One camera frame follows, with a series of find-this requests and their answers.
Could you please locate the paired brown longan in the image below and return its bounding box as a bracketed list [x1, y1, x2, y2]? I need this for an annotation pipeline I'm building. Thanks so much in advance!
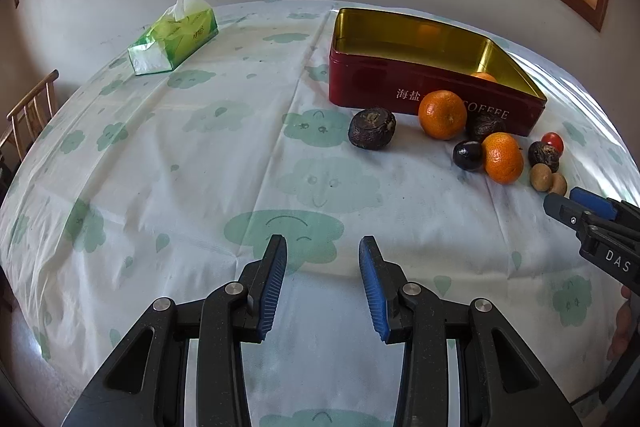
[529, 162, 553, 193]
[549, 172, 567, 196]

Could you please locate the dark wrinkled passion fruit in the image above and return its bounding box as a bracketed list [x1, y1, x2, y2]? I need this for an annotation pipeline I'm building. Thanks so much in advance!
[527, 141, 561, 173]

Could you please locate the red cherry tomato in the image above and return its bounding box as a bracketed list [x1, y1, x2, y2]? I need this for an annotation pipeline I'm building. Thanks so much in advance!
[540, 132, 564, 156]

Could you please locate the spotted mandarin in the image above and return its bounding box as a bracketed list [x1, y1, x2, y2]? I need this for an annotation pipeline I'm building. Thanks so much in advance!
[418, 90, 468, 141]
[482, 132, 524, 184]

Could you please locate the dark purple grape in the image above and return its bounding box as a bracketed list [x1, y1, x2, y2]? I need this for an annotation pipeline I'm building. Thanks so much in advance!
[452, 140, 484, 171]

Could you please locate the dark wrinkled date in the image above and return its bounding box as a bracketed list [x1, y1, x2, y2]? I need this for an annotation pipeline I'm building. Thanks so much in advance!
[464, 113, 506, 143]

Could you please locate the smooth orange kumquat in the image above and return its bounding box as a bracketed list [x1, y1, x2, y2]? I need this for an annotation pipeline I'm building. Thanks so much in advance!
[472, 72, 498, 83]

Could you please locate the person right hand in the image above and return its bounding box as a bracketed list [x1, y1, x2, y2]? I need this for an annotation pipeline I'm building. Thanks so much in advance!
[606, 286, 634, 361]

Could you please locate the red toffee tin box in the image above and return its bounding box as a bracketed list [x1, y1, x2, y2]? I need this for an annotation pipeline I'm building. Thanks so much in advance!
[329, 8, 547, 136]

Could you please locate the wooden chair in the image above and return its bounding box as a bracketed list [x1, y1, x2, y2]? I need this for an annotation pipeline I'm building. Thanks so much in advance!
[1, 69, 60, 165]

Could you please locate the green tissue box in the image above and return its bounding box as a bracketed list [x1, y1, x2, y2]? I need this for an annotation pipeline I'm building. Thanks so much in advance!
[127, 0, 218, 76]

